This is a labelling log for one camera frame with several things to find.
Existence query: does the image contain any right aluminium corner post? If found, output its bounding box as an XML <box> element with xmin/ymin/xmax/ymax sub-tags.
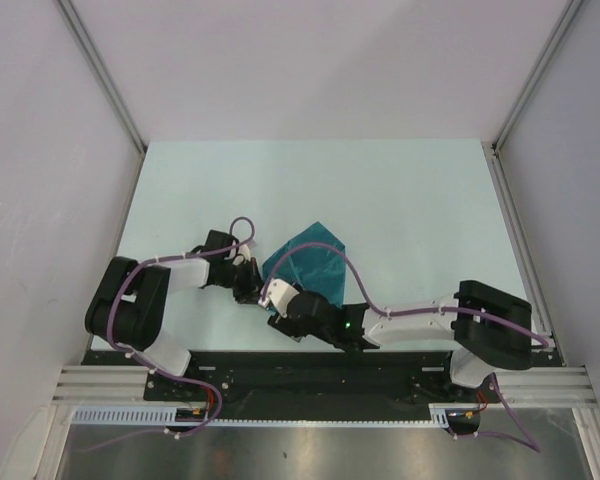
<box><xmin>491</xmin><ymin>0</ymin><xmax>588</xmax><ymax>152</ymax></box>

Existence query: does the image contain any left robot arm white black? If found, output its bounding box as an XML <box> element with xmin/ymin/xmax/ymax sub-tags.
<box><xmin>85</xmin><ymin>230</ymin><xmax>263</xmax><ymax>400</ymax></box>

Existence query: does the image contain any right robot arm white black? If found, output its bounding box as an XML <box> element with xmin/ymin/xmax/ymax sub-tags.
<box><xmin>258</xmin><ymin>279</ymin><xmax>539</xmax><ymax>401</ymax></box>

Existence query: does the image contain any right aluminium side rail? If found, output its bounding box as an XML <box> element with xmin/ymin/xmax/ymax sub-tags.
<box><xmin>482</xmin><ymin>142</ymin><xmax>558</xmax><ymax>346</ymax></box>

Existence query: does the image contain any aluminium corner post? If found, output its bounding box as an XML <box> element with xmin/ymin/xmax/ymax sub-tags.
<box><xmin>53</xmin><ymin>0</ymin><xmax>148</xmax><ymax>157</ymax></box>
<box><xmin>491</xmin><ymin>0</ymin><xmax>588</xmax><ymax>152</ymax></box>

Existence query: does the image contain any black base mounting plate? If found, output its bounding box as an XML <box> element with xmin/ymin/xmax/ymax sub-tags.
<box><xmin>82</xmin><ymin>349</ymin><xmax>564</xmax><ymax>441</ymax></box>

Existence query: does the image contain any white slotted cable duct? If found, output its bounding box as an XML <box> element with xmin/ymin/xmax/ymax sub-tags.
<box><xmin>72</xmin><ymin>406</ymin><xmax>448</xmax><ymax>429</ymax></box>

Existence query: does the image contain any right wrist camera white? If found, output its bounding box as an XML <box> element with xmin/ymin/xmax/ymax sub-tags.
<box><xmin>258</xmin><ymin>279</ymin><xmax>299</xmax><ymax>317</ymax></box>

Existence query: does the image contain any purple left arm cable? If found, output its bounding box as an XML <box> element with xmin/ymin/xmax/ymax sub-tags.
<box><xmin>77</xmin><ymin>215</ymin><xmax>258</xmax><ymax>451</ymax></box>

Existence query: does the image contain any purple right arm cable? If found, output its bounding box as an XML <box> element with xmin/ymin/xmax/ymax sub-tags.
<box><xmin>259</xmin><ymin>240</ymin><xmax>540</xmax><ymax>454</ymax></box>

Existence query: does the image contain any left aluminium corner post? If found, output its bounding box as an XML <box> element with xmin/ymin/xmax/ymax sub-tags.
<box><xmin>53</xmin><ymin>0</ymin><xmax>148</xmax><ymax>157</ymax></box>

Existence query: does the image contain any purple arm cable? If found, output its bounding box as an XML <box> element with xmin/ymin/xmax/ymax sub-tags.
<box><xmin>259</xmin><ymin>240</ymin><xmax>540</xmax><ymax>454</ymax></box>
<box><xmin>77</xmin><ymin>215</ymin><xmax>258</xmax><ymax>451</ymax></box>

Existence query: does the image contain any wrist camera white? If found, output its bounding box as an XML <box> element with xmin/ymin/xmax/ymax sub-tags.
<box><xmin>258</xmin><ymin>279</ymin><xmax>299</xmax><ymax>317</ymax></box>
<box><xmin>230</xmin><ymin>240</ymin><xmax>257</xmax><ymax>266</ymax></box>

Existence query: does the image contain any teal satin napkin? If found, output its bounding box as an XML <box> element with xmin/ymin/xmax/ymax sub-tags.
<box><xmin>262</xmin><ymin>222</ymin><xmax>346</xmax><ymax>307</ymax></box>

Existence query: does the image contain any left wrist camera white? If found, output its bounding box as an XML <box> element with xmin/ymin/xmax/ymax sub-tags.
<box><xmin>230</xmin><ymin>240</ymin><xmax>257</xmax><ymax>266</ymax></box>

